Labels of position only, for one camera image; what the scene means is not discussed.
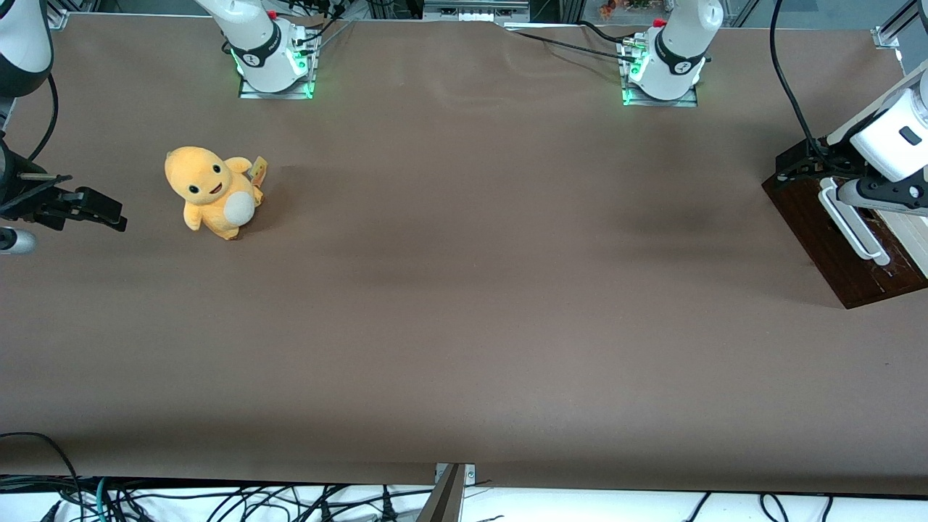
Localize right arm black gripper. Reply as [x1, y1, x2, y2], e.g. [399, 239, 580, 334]
[0, 171, 128, 233]

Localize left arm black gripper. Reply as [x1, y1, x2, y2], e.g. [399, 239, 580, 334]
[776, 139, 868, 183]

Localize dark wood drawer front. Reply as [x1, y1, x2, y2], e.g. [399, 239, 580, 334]
[761, 174, 928, 310]

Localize white drawer handle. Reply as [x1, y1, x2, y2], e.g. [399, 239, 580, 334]
[818, 178, 891, 267]

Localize white topped drawer cabinet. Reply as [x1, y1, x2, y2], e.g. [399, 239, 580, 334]
[826, 86, 928, 281]

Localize yellow plush toy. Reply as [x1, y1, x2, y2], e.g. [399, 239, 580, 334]
[164, 146, 269, 241]

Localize orange background objects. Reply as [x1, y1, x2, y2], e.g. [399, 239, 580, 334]
[597, 0, 655, 17]

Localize brown table cover sheet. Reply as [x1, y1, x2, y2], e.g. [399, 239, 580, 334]
[0, 13, 928, 498]

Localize grey equipment box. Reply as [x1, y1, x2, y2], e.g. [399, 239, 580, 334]
[423, 0, 531, 22]

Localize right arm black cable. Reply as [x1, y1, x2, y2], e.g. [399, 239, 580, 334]
[25, 72, 60, 164]

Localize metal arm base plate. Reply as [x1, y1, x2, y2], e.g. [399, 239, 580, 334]
[238, 29, 318, 100]
[621, 36, 700, 108]

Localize black looped floor cable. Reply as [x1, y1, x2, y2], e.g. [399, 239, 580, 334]
[0, 431, 85, 508]

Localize short black table cable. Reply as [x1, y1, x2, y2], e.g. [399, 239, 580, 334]
[576, 20, 635, 44]

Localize long black table cable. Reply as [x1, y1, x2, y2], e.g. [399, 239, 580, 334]
[504, 26, 640, 65]

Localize black base cable bundle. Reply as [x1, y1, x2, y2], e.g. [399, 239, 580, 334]
[289, 0, 357, 49]

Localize grey mount bar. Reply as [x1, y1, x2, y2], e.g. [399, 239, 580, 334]
[415, 464, 466, 522]

